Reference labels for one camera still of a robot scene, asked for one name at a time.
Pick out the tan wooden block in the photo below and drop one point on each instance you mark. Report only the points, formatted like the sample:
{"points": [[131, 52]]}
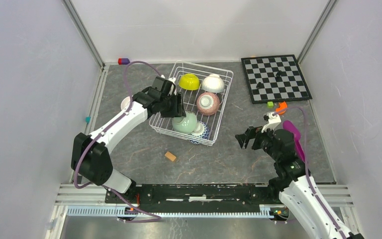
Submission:
{"points": [[170, 156]]}

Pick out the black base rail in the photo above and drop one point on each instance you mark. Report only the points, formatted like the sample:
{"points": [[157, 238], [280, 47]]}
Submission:
{"points": [[201, 198]]}

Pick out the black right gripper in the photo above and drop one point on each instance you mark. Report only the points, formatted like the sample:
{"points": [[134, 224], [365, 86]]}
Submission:
{"points": [[250, 133]]}

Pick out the black white chessboard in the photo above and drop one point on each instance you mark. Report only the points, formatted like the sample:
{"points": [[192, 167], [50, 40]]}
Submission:
{"points": [[291, 86]]}

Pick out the plain white bowl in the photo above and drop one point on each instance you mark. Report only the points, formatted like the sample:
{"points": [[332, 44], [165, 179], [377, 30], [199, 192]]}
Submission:
{"points": [[125, 104]]}

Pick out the magenta plastic scoop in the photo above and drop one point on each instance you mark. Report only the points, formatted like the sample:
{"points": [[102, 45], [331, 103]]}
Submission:
{"points": [[289, 126]]}

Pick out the white ribbed bowl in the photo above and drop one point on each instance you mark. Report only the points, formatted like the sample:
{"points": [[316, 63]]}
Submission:
{"points": [[213, 83]]}

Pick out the red floral patterned bowl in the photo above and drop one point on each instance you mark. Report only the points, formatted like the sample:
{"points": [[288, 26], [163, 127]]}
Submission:
{"points": [[208, 103]]}

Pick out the yellow bowl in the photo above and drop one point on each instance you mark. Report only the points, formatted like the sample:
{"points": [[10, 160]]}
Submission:
{"points": [[189, 82]]}

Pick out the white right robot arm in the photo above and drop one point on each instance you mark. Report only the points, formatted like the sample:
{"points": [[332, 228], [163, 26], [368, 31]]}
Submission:
{"points": [[294, 186]]}

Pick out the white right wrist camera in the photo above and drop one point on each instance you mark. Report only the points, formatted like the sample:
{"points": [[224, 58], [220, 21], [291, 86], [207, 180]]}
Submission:
{"points": [[273, 120]]}

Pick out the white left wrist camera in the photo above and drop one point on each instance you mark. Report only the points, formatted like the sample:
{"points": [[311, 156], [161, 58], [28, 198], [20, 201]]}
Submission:
{"points": [[173, 90]]}

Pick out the orange curved plastic piece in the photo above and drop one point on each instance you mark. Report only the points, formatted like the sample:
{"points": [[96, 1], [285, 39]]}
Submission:
{"points": [[281, 109]]}

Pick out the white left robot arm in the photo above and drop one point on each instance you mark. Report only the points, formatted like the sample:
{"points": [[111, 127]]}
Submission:
{"points": [[91, 152]]}

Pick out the black chess piece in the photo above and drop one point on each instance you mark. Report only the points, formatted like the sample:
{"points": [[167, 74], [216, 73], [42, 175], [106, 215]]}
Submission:
{"points": [[279, 74], [260, 85]]}

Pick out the pale green ceramic bowl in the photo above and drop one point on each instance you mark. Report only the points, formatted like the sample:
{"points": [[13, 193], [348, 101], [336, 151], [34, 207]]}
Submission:
{"points": [[185, 124]]}

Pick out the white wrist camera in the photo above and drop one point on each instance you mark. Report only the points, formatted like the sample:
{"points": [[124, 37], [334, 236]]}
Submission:
{"points": [[173, 90], [273, 120]]}

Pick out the lime green cube block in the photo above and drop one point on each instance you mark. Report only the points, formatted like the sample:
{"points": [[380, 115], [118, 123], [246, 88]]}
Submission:
{"points": [[270, 104]]}

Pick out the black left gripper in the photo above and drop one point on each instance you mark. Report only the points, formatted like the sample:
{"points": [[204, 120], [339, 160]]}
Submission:
{"points": [[178, 110]]}

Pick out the white wire dish rack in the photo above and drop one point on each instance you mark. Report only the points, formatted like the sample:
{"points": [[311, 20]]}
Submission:
{"points": [[164, 125]]}

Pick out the blue white patterned bowl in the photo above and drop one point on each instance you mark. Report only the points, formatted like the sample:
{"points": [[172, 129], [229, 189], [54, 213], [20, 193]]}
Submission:
{"points": [[201, 131]]}

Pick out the red purple block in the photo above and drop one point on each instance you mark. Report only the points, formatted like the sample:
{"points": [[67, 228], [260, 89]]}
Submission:
{"points": [[123, 61]]}

